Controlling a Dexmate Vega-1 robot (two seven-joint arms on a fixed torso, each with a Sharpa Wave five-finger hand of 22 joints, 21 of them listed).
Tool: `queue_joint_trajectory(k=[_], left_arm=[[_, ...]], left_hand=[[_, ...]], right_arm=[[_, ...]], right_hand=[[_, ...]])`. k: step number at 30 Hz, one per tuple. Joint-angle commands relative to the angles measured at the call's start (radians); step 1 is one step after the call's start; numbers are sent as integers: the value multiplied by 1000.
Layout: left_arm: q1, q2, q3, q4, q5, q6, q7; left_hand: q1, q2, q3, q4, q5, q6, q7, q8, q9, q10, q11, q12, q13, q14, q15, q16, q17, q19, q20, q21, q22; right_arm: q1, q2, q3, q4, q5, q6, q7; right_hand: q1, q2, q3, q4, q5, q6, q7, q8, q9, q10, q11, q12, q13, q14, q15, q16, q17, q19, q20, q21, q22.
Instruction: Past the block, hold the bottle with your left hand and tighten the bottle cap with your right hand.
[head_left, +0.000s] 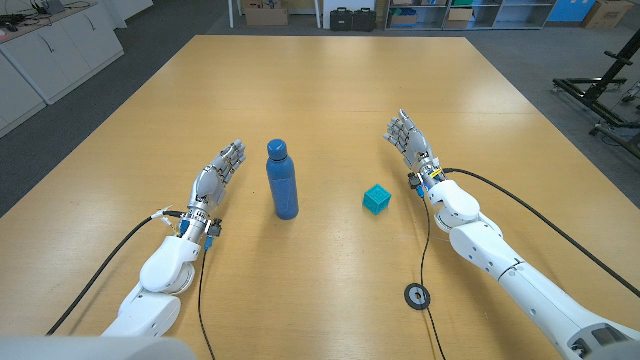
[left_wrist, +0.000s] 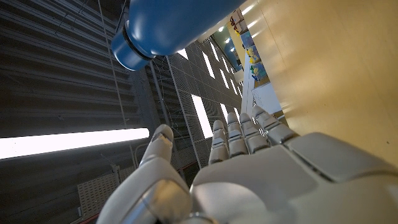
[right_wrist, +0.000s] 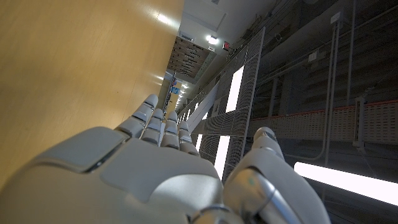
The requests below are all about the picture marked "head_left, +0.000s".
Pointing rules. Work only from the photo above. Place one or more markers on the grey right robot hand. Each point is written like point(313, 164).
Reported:
point(415, 145)

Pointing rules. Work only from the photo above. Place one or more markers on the large cardboard box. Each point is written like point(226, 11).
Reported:
point(607, 14)

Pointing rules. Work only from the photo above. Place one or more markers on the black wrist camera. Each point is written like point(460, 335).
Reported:
point(413, 180)
point(216, 227)

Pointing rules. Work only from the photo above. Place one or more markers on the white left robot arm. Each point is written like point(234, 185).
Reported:
point(165, 265)

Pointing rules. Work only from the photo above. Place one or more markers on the grey shelf unit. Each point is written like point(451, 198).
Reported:
point(520, 15)

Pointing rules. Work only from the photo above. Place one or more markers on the black metal stand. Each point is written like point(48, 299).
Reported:
point(595, 92)

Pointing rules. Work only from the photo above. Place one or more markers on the blue metal bottle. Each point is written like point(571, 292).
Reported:
point(282, 190)

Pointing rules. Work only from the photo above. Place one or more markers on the long white cabinet row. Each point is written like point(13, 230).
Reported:
point(65, 50)

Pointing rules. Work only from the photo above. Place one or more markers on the black hard case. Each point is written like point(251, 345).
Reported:
point(364, 20)
point(341, 20)

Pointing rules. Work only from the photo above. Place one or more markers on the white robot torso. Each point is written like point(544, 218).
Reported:
point(90, 349)

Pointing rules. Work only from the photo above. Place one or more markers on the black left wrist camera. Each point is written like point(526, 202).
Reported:
point(216, 227)

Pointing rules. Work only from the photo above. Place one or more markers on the small cardboard box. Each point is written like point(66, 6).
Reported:
point(459, 17)

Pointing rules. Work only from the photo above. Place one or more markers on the cardboard box with tape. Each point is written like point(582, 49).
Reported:
point(265, 16)

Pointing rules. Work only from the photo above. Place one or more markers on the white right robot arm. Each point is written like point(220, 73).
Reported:
point(480, 240)

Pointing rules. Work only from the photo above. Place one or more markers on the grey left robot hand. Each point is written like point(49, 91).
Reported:
point(210, 182)

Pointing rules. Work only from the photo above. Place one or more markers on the blue bottle cap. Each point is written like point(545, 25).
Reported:
point(277, 149)

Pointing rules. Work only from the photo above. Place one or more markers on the small white cabinet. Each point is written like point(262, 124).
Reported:
point(135, 7)

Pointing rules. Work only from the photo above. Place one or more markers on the white desk leg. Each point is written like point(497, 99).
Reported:
point(317, 15)
point(231, 15)

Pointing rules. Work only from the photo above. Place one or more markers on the teal cube block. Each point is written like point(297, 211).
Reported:
point(376, 199)

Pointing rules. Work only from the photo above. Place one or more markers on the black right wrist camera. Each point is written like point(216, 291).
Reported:
point(413, 180)

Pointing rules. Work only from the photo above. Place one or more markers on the grey laptop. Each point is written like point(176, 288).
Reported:
point(52, 6)

